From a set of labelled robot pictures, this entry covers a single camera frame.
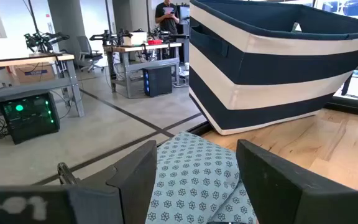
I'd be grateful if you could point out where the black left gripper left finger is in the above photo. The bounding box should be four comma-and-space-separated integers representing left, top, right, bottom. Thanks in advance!
68, 140, 158, 224

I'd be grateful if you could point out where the grey office chair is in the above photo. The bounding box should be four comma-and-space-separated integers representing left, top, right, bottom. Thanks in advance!
76, 35, 104, 73

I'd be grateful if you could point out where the computer tower with blue lights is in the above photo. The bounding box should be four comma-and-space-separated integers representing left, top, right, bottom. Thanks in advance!
142, 65, 173, 98

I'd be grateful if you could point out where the cardboard box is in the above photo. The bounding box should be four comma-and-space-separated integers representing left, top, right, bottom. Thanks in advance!
13, 62, 56, 84

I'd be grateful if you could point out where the wooden workbench with grey legs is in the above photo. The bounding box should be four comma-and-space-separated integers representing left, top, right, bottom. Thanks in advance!
103, 42, 183, 99
0, 52, 85, 118

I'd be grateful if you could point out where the computer tower with green lights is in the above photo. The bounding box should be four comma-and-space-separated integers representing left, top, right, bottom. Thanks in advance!
0, 90, 61, 146

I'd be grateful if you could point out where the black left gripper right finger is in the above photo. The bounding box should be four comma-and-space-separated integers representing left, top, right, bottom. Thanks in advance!
235, 139, 358, 224

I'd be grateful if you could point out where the computer monitor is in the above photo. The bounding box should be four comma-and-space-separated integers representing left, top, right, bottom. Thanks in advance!
178, 5, 191, 26

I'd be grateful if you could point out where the white box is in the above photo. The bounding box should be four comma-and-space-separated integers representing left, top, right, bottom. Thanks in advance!
123, 31, 148, 47

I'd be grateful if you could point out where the person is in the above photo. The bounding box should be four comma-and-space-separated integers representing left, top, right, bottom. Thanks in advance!
154, 0, 180, 35

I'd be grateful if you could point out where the navy white striped fabric basket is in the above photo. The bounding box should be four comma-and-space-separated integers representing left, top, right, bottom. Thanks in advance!
188, 0, 358, 136

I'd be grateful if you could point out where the blue flower-patterned folded cloth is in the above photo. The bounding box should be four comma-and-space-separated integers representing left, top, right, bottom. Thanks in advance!
144, 131, 259, 224

